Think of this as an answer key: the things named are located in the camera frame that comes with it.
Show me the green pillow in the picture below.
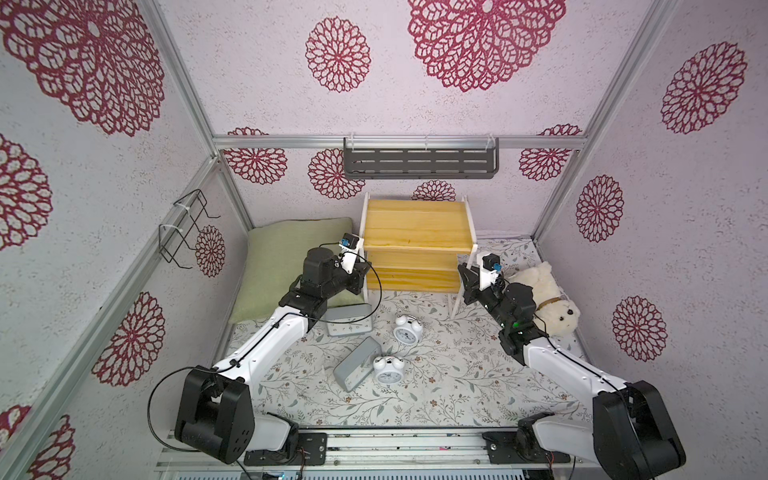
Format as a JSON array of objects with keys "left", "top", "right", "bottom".
[{"left": 229, "top": 217, "right": 354, "bottom": 325}]

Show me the grey square alarm clock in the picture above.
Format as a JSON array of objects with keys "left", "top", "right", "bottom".
[{"left": 321, "top": 303, "right": 373, "bottom": 337}]

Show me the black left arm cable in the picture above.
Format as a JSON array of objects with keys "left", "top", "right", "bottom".
[{"left": 146, "top": 242, "right": 385, "bottom": 454}]

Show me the white twin-bell clock lower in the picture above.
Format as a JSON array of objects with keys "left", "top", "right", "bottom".
[{"left": 372, "top": 356, "right": 405, "bottom": 385}]

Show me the black wire wall rack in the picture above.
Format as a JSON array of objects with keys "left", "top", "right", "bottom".
[{"left": 157, "top": 188, "right": 219, "bottom": 270}]

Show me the grey square clock face-down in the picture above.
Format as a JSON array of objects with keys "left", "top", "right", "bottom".
[{"left": 333, "top": 336, "right": 382, "bottom": 392}]

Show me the wooden white-framed two-tier shelf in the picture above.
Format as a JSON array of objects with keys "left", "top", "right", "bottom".
[{"left": 360, "top": 193, "right": 478, "bottom": 319}]

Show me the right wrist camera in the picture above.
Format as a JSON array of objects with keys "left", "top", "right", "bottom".
[{"left": 478, "top": 252, "right": 502, "bottom": 291}]

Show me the white twin-bell clock upper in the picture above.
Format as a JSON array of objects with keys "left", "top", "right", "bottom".
[{"left": 393, "top": 315, "right": 424, "bottom": 346}]

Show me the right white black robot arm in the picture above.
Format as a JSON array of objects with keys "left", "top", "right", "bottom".
[{"left": 458, "top": 254, "right": 687, "bottom": 479}]

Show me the dark grey wall shelf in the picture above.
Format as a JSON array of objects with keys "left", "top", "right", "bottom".
[{"left": 342, "top": 139, "right": 500, "bottom": 180}]

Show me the white teddy bear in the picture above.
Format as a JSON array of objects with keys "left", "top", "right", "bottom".
[{"left": 511, "top": 262, "right": 581, "bottom": 337}]

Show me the white twin-bell clock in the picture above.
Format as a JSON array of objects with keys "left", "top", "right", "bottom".
[
  {"left": 372, "top": 356, "right": 405, "bottom": 385},
  {"left": 393, "top": 315, "right": 424, "bottom": 346}
]

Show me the metal base rail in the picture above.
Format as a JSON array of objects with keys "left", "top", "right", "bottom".
[{"left": 153, "top": 427, "right": 597, "bottom": 479}]

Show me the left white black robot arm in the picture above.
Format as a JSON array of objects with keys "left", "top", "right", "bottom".
[{"left": 174, "top": 246, "right": 372, "bottom": 464}]

